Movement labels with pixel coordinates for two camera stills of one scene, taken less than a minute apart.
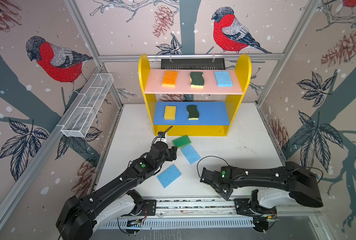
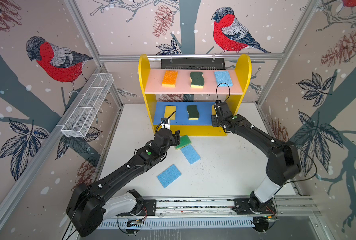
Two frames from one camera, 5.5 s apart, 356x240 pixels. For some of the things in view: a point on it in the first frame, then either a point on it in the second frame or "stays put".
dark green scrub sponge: x=193 y=112 stays put
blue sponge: x=190 y=154 stays put
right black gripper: x=221 y=193 → x=213 y=123
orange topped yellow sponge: x=170 y=79 stays put
